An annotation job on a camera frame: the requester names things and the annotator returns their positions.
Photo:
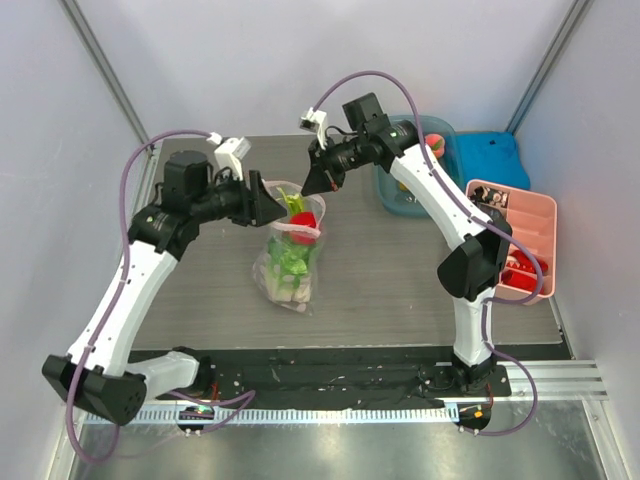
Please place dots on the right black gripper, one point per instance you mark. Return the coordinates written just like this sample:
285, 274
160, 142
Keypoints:
324, 164

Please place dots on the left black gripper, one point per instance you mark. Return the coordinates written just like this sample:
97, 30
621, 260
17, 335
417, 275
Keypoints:
258, 207

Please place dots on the peach apple toy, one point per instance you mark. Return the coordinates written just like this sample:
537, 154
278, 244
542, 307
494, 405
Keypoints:
303, 219

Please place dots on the green lettuce head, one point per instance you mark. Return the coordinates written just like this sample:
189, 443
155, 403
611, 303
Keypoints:
285, 257

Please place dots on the clear pink-dotted zip bag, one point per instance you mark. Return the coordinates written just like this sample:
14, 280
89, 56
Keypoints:
260, 269

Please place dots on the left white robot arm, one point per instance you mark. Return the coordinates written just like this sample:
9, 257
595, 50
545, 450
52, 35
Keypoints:
96, 374

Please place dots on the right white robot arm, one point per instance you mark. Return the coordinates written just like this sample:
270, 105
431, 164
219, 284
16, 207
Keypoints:
478, 244

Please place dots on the teal food tray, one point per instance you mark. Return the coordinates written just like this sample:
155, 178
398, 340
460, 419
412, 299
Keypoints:
434, 188

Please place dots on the dark items in organizer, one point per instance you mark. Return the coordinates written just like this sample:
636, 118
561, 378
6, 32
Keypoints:
491, 201

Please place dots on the blue cloth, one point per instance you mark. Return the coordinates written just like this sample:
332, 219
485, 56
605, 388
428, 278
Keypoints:
492, 156

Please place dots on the red item in organizer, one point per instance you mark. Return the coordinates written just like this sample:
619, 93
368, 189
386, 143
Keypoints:
519, 277

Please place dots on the pink divided organizer tray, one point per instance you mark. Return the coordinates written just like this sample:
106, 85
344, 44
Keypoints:
533, 219

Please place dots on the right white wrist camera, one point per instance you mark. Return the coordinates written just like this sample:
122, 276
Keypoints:
316, 122

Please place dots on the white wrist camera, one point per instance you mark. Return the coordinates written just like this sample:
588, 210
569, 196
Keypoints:
229, 153
316, 122

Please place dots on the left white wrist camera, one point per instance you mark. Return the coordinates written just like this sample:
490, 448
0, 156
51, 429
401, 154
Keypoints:
229, 153

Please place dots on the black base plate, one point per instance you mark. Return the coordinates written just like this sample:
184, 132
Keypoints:
357, 378

